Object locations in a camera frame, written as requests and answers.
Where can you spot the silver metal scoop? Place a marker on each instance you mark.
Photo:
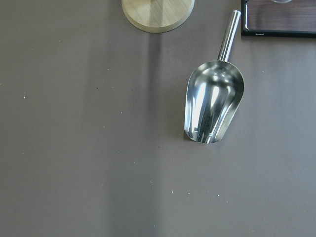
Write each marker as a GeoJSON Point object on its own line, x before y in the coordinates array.
{"type": "Point", "coordinates": [214, 92]}

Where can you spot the wooden mug tree stand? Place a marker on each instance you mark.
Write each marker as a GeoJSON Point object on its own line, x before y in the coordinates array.
{"type": "Point", "coordinates": [157, 16]}

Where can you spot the dark wooden glass tray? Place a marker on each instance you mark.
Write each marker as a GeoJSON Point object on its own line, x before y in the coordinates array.
{"type": "Point", "coordinates": [278, 18]}

